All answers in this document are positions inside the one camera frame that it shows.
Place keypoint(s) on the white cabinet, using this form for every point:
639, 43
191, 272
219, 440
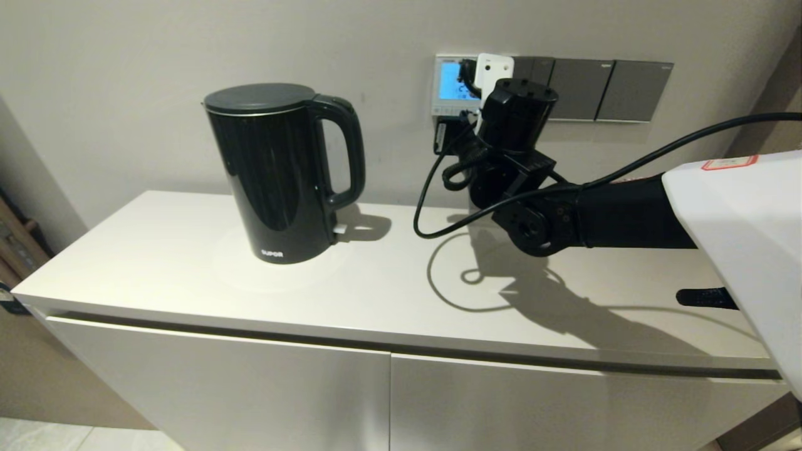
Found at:
313, 294

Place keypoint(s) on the brown wooden rack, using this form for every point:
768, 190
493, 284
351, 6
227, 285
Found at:
15, 250

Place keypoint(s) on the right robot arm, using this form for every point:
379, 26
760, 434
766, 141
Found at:
626, 219

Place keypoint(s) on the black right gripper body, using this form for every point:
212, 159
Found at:
519, 116

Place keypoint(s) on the grey single wall switch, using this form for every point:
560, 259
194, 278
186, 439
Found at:
586, 88
633, 91

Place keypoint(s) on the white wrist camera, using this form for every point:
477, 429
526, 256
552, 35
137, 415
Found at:
495, 69

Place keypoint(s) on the white wall thermostat panel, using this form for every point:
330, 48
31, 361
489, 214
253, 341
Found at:
448, 81

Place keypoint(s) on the wooden door frame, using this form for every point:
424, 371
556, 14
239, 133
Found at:
786, 69

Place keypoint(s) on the white cabinet door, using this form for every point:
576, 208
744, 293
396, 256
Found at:
564, 407
219, 394

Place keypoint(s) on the black electric kettle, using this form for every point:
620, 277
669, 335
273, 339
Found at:
276, 175

